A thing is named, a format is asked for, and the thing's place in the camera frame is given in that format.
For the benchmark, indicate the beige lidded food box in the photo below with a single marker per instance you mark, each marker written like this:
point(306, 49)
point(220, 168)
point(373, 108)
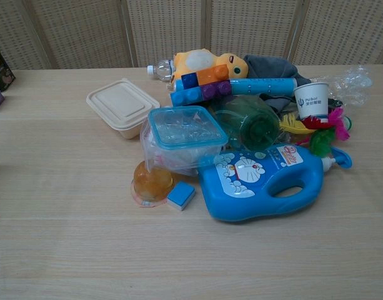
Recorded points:
point(116, 103)

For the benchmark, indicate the dark green printed box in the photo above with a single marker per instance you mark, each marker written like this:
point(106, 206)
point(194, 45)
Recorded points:
point(0, 73)

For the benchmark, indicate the clear container with blue lid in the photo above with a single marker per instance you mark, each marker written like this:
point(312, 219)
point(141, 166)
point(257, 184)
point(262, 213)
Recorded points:
point(185, 126)

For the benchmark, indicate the clear zip plastic bag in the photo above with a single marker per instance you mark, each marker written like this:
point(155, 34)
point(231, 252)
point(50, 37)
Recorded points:
point(149, 147)

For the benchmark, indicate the blue and white eraser block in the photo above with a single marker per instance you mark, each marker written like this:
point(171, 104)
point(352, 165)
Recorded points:
point(180, 195)

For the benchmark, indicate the orange jelly cup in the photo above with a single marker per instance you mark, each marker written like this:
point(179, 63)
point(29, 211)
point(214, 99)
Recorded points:
point(152, 184)

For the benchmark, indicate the light blue toy building block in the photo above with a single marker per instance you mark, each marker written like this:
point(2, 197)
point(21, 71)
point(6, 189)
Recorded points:
point(186, 96)

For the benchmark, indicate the purple toy building block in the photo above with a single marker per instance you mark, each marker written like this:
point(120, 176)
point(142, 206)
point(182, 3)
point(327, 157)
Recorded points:
point(216, 90)

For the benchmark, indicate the blue cartoon detergent bottle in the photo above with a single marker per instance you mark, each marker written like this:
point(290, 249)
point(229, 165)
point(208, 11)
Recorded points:
point(241, 193)

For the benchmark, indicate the dark blue toy building block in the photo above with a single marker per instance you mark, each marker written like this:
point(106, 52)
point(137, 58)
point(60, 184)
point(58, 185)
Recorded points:
point(189, 81)

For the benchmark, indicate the green transparent plastic bottle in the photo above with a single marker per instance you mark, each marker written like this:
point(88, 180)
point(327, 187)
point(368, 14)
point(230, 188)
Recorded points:
point(256, 128)

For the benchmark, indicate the orange toy building block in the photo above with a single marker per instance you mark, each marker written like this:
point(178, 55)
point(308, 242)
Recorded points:
point(213, 74)

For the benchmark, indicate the clear plastic water bottle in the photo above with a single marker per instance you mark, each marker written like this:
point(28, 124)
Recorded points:
point(162, 69)

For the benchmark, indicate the yellow plush toy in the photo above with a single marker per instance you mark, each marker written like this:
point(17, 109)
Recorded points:
point(194, 61)

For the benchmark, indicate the light blue plastic tube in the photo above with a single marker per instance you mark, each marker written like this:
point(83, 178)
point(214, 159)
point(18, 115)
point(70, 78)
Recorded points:
point(260, 85)

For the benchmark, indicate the grey cloth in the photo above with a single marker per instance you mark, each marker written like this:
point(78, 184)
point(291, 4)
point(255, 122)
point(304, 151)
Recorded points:
point(269, 67)

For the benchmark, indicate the white printed paper cup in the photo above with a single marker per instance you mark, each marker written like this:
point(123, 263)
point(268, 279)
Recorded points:
point(311, 101)

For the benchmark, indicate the colourful feather shuttlecock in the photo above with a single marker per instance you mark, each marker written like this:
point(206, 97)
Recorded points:
point(322, 137)

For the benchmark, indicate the wooden rattan folding screen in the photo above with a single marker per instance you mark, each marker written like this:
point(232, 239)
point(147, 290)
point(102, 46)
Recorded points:
point(247, 28)

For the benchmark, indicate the crumpled clear plastic wrap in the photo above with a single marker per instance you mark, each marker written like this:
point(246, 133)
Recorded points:
point(350, 82)

